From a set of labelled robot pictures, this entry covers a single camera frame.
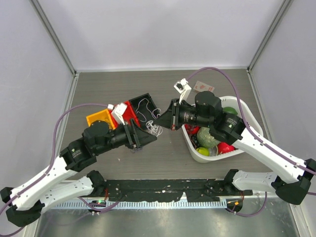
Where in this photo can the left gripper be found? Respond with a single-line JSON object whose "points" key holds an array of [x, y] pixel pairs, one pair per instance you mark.
{"points": [[138, 137]]}

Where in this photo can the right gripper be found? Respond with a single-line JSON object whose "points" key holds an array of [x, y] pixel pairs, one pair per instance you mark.
{"points": [[171, 118]]}

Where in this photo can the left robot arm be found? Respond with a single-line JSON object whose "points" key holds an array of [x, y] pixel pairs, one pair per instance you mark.
{"points": [[32, 199]]}

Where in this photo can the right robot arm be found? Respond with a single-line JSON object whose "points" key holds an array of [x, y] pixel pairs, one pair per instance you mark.
{"points": [[290, 177]]}

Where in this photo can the black plastic bin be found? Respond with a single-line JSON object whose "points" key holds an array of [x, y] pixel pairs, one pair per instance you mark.
{"points": [[145, 109]]}

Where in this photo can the red plastic bin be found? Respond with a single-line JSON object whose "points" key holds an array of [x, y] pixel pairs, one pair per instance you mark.
{"points": [[128, 114]]}

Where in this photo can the dark red grape bunch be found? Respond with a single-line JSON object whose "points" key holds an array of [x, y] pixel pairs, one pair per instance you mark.
{"points": [[192, 129]]}

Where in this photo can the dark blue grape bunch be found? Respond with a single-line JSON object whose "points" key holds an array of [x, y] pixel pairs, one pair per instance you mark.
{"points": [[194, 140]]}

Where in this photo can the yellow plastic bin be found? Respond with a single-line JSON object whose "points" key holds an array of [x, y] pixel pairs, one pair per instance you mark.
{"points": [[104, 115]]}

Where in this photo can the green cantaloupe melon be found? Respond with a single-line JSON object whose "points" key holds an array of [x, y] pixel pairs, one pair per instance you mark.
{"points": [[205, 139]]}

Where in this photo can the red white card box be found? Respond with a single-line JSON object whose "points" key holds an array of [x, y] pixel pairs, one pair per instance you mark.
{"points": [[201, 87]]}

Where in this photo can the small green apple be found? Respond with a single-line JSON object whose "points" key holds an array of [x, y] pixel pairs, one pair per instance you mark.
{"points": [[203, 151]]}

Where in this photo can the red apple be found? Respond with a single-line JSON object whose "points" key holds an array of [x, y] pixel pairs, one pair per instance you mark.
{"points": [[224, 148]]}

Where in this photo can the green lime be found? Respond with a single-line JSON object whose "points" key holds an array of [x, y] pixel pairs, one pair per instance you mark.
{"points": [[230, 110]]}

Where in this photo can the white plastic basket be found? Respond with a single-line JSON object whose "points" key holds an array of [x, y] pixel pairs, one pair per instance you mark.
{"points": [[227, 101]]}

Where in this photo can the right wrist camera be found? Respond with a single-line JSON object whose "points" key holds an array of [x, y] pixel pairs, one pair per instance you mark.
{"points": [[183, 88]]}

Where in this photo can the slotted cable duct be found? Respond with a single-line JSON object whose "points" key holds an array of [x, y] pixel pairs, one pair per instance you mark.
{"points": [[181, 204]]}

